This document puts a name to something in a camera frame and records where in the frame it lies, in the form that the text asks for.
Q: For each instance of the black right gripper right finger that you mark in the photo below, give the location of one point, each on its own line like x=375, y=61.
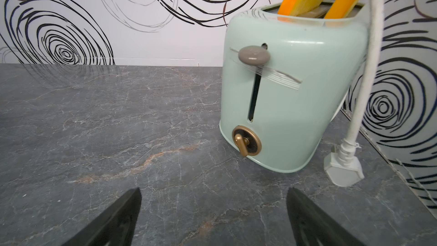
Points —
x=311, y=226

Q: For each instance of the mint green toaster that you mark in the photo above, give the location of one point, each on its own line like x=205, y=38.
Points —
x=284, y=80

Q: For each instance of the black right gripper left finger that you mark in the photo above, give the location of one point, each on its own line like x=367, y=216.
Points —
x=115, y=226

